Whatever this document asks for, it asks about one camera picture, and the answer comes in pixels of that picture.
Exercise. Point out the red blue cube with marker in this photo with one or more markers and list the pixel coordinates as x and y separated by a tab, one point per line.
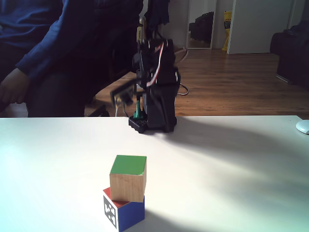
130	213

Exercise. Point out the person's hand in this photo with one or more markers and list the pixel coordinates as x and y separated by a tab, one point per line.
12	89

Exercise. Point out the white door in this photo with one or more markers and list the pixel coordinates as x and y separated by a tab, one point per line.
260	26

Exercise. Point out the standing mirror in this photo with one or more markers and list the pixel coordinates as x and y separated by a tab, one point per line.
201	26

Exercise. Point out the person in blue top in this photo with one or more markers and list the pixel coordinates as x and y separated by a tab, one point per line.
72	48

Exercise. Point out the camera circuit board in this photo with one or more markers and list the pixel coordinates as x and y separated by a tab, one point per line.
122	93

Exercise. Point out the yellow bag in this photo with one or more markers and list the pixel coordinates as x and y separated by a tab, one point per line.
227	29

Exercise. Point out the dark sofa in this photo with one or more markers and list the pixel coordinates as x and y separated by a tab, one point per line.
292	55

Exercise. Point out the wooden cube with green face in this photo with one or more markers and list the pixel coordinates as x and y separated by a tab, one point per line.
128	178

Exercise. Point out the white computer mouse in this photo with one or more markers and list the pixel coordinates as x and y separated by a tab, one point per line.
303	126

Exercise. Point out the green table clamp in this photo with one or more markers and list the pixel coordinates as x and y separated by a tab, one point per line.
138	111

